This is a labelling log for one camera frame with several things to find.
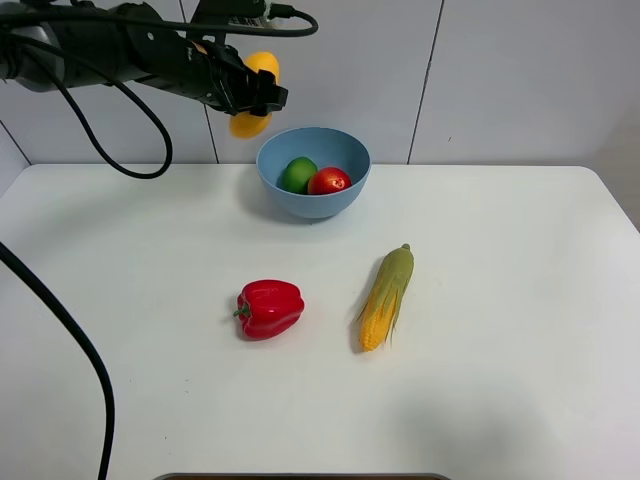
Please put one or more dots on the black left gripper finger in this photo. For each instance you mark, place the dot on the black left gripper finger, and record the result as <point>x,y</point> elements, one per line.
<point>263,94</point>

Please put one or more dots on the red apple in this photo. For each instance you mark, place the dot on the red apple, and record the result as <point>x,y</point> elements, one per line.
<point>328,180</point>

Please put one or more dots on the corn cob with husk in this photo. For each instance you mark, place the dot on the corn cob with husk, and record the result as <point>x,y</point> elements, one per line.
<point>380,311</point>

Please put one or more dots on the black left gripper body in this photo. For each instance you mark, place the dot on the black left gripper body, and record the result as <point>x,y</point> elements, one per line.
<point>217,77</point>

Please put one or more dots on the red bell pepper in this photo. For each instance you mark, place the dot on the red bell pepper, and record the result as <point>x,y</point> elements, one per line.
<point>266,308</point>

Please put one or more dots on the blue bowl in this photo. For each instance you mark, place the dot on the blue bowl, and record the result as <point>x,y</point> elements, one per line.
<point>326,147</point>

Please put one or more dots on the green lime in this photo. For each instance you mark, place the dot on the green lime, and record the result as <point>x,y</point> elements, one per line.
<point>297,174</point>

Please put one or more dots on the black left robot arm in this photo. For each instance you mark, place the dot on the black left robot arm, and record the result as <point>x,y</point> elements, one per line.
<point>45,46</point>

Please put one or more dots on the yellow mango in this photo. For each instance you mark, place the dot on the yellow mango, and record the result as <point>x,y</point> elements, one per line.
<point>243,125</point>

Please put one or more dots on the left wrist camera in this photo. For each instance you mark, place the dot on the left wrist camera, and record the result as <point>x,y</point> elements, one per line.
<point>248,14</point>

